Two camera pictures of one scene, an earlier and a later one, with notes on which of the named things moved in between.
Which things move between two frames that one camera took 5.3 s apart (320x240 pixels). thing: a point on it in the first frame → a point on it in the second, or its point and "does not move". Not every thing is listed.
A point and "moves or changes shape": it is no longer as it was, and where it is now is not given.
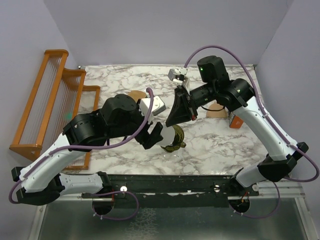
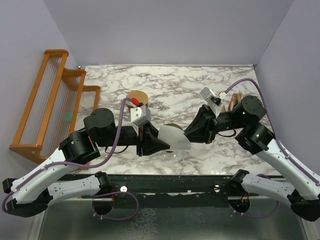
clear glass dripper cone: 172,156 does not move
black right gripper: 182,109 → 199,130
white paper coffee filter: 168,133 moves or changes shape
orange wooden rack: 59,96 does not move
